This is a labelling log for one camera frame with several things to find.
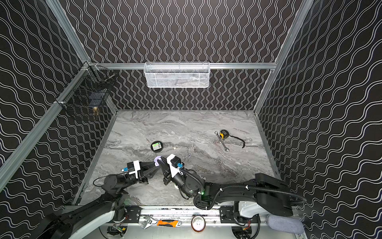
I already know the purple earbud charging case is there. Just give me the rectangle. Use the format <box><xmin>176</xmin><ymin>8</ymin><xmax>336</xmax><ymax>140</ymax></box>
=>
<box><xmin>154</xmin><ymin>156</ymin><xmax>162</xmax><ymax>166</ymax></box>

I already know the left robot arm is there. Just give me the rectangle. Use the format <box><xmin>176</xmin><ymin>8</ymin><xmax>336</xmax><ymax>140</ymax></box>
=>
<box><xmin>31</xmin><ymin>160</ymin><xmax>159</xmax><ymax>239</ymax></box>

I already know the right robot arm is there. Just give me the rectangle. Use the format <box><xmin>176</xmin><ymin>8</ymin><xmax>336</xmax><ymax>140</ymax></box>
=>
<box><xmin>154</xmin><ymin>154</ymin><xmax>307</xmax><ymax>218</ymax></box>

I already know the black round digital timer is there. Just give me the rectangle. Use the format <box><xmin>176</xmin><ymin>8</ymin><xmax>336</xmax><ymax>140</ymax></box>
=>
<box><xmin>150</xmin><ymin>140</ymin><xmax>164</xmax><ymax>153</ymax></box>

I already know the adjustable wrench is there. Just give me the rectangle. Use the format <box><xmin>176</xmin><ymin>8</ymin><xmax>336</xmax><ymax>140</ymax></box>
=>
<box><xmin>141</xmin><ymin>216</ymin><xmax>157</xmax><ymax>229</ymax></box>

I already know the silver combination wrench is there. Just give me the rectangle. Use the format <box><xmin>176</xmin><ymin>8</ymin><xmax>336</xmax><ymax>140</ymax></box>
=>
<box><xmin>214</xmin><ymin>131</ymin><xmax>229</xmax><ymax>152</ymax></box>

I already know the yellow black tape measure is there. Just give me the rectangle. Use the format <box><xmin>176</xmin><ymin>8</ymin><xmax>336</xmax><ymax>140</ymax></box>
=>
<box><xmin>218</xmin><ymin>129</ymin><xmax>246</xmax><ymax>148</ymax></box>

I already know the soda can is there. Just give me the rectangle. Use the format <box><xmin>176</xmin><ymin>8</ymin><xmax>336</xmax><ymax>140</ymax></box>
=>
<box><xmin>191</xmin><ymin>215</ymin><xmax>206</xmax><ymax>233</ymax></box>

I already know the grey cloth roll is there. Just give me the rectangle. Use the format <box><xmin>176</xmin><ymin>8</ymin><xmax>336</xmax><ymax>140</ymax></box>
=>
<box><xmin>267</xmin><ymin>215</ymin><xmax>304</xmax><ymax>235</ymax></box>

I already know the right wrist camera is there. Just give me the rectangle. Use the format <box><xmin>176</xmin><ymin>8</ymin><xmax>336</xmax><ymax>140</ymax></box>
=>
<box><xmin>166</xmin><ymin>154</ymin><xmax>183</xmax><ymax>178</ymax></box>

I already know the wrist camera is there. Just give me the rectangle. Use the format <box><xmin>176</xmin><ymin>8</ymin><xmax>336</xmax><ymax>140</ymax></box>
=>
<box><xmin>121</xmin><ymin>160</ymin><xmax>141</xmax><ymax>179</ymax></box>
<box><xmin>166</xmin><ymin>154</ymin><xmax>183</xmax><ymax>178</ymax></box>

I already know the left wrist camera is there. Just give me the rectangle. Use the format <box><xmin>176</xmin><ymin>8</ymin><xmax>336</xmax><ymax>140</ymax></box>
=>
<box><xmin>121</xmin><ymin>160</ymin><xmax>141</xmax><ymax>179</ymax></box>

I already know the orange handled tool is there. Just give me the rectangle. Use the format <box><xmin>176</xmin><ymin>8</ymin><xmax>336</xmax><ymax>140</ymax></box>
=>
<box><xmin>156</xmin><ymin>220</ymin><xmax>182</xmax><ymax>228</ymax></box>

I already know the white wire mesh basket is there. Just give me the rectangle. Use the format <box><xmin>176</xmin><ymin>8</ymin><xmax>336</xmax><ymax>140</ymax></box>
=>
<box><xmin>143</xmin><ymin>62</ymin><xmax>211</xmax><ymax>88</ymax></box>

